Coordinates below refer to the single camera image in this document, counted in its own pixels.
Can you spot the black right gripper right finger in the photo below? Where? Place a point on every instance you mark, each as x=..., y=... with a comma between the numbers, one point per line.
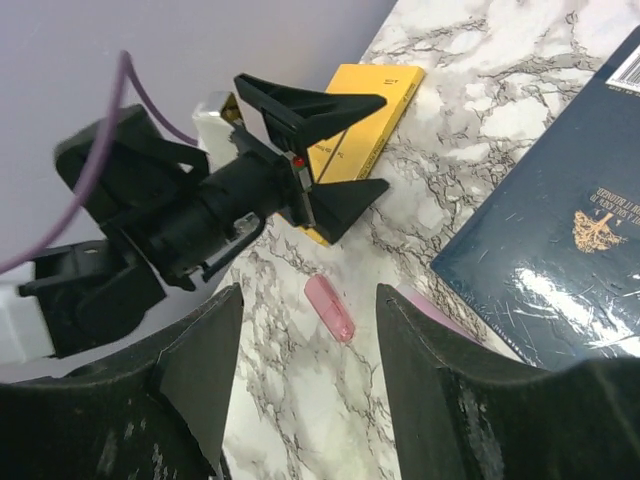
x=461, y=411

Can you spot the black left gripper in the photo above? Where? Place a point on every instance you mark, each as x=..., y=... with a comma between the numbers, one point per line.
x=213, y=223

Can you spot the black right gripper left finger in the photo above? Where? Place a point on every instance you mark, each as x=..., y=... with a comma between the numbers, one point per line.
x=156, y=409

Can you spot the yellow paperback book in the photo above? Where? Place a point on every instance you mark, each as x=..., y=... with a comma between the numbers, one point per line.
x=352, y=154

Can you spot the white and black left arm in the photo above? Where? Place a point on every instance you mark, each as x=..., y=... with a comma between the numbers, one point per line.
x=86, y=291

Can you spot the pink highlighter pen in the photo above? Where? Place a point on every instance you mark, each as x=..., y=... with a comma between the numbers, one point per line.
x=431, y=311

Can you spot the dark blue thin notebook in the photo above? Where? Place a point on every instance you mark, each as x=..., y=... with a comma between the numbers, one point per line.
x=550, y=260

